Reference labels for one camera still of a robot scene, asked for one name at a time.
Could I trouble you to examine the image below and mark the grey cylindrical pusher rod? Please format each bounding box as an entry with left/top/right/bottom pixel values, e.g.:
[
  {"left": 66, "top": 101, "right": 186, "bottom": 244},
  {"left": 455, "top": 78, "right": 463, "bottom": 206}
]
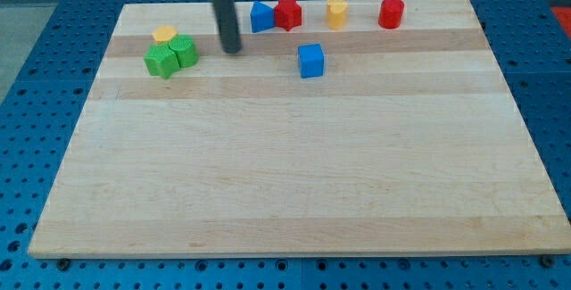
[{"left": 211, "top": 0, "right": 242, "bottom": 54}]

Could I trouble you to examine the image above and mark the yellow heart block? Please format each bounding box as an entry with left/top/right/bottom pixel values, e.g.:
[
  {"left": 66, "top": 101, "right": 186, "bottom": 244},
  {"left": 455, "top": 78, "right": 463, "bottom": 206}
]
[{"left": 326, "top": 0, "right": 349, "bottom": 30}]

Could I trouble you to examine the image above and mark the blue triangle block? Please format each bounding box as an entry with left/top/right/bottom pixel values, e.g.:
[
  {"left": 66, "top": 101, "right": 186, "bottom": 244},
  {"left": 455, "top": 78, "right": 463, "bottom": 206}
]
[{"left": 250, "top": 1, "right": 275, "bottom": 33}]

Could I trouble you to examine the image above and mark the green cylinder block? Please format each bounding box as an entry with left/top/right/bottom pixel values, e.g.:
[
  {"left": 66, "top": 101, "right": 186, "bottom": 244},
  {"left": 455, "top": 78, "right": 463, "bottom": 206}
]
[{"left": 169, "top": 35, "right": 199, "bottom": 68}]

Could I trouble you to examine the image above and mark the red star block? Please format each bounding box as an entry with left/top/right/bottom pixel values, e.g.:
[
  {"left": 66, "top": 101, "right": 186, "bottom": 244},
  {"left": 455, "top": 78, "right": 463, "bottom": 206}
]
[{"left": 274, "top": 0, "right": 302, "bottom": 31}]

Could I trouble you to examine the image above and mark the yellow hexagon block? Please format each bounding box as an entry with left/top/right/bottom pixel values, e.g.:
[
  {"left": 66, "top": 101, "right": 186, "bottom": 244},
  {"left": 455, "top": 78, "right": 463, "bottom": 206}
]
[{"left": 152, "top": 25, "right": 178, "bottom": 45}]

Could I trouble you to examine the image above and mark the green star block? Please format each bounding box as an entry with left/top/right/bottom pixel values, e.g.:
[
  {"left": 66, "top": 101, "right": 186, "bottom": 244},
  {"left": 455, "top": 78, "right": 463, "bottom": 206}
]
[{"left": 144, "top": 44, "right": 180, "bottom": 79}]

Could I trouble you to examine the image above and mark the blue cube block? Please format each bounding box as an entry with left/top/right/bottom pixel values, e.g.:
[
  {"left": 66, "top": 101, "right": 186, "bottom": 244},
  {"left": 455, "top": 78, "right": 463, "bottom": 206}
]
[{"left": 298, "top": 44, "right": 325, "bottom": 79}]

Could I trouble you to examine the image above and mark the red cylinder block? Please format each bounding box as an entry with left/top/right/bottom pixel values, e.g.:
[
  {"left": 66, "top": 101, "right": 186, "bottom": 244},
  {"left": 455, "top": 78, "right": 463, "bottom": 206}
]
[{"left": 377, "top": 0, "right": 405, "bottom": 29}]

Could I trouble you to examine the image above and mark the light wooden board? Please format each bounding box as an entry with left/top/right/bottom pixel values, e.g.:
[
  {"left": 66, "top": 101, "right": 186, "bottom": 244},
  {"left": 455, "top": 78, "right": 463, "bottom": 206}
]
[{"left": 29, "top": 0, "right": 570, "bottom": 259}]

